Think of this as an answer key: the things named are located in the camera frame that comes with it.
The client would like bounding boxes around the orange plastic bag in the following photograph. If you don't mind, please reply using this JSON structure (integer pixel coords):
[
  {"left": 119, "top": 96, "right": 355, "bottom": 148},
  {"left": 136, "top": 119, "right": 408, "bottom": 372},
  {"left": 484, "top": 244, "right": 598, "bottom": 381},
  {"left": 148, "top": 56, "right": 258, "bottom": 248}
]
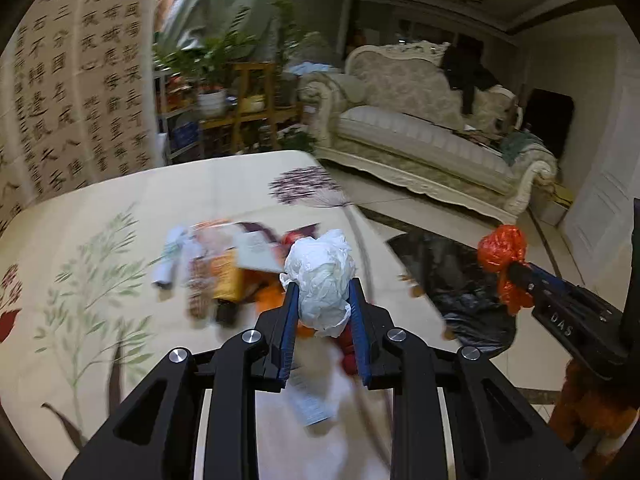
[{"left": 477, "top": 224, "right": 534, "bottom": 316}]

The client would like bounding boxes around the white paper ball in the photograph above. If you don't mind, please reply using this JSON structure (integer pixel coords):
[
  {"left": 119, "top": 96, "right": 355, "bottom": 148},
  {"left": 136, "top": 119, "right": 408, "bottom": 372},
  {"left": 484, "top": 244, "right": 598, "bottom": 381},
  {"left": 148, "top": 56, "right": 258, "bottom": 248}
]
[{"left": 280, "top": 229, "right": 356, "bottom": 338}]

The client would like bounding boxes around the teal cloth on sofa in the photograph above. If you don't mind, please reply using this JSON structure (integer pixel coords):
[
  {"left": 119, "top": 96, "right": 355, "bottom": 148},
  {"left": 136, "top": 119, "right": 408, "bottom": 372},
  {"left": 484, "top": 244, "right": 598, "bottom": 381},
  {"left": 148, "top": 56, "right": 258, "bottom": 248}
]
[{"left": 500, "top": 130, "right": 542, "bottom": 166}]

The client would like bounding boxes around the orange clear plastic wrapper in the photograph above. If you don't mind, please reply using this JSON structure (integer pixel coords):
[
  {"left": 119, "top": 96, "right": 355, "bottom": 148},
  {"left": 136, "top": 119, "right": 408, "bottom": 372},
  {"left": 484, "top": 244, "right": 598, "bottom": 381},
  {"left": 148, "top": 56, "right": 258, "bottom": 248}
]
[{"left": 186, "top": 220, "right": 246, "bottom": 327}]

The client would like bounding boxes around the silver white snack wrapper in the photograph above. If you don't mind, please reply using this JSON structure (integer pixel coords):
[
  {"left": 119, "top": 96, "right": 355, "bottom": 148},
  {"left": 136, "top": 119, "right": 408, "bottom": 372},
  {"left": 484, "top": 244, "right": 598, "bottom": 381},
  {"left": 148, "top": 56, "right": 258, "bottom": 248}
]
[{"left": 152, "top": 226, "right": 189, "bottom": 290}]

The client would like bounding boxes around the ornate cream sofa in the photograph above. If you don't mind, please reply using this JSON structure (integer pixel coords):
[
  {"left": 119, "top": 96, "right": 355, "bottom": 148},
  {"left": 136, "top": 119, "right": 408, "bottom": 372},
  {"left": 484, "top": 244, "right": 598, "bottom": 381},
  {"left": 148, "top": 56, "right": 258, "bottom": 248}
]
[{"left": 298, "top": 41, "right": 558, "bottom": 223}]

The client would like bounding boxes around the black garment on sofa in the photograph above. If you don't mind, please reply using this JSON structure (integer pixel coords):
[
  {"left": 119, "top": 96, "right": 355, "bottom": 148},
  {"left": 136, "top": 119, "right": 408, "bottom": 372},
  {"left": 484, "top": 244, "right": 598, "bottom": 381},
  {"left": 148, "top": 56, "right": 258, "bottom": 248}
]
[{"left": 440, "top": 35, "right": 499, "bottom": 116}]

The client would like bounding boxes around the small floor green plant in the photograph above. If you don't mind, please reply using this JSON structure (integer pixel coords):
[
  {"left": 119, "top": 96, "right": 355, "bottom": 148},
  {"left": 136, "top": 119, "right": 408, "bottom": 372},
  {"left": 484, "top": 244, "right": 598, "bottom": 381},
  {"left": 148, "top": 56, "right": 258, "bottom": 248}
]
[{"left": 278, "top": 126, "right": 317, "bottom": 154}]

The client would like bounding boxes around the metal storage shelf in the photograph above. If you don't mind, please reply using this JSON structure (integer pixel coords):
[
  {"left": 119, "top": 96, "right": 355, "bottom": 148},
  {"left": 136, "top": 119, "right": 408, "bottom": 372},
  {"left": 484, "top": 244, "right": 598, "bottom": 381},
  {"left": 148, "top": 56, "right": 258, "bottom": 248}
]
[{"left": 153, "top": 67, "right": 205, "bottom": 165}]

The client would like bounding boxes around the wooden plant stand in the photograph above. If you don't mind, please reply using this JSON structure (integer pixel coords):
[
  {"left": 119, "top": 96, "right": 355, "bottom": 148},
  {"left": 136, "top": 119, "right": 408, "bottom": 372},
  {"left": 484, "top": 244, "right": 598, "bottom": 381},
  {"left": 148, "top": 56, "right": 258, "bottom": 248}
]
[{"left": 200, "top": 62, "right": 302, "bottom": 154}]

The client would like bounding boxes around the calligraphy folding screen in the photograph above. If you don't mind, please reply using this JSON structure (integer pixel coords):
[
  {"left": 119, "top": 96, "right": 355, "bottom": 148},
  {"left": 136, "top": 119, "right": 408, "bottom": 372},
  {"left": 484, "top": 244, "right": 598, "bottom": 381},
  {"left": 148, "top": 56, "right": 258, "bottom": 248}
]
[{"left": 1, "top": 0, "right": 162, "bottom": 228}]

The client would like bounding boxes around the white potted green plant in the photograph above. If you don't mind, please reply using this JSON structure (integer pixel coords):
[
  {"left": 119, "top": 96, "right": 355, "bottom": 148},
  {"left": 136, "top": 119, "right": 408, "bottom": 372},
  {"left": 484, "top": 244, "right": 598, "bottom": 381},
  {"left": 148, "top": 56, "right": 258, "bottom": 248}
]
[{"left": 154, "top": 6, "right": 257, "bottom": 118}]

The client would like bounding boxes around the grey hanging curtain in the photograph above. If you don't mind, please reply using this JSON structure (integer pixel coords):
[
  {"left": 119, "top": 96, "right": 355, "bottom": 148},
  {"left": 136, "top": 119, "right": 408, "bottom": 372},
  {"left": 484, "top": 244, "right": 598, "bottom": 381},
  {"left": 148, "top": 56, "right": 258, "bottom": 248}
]
[{"left": 154, "top": 0, "right": 346, "bottom": 61}]

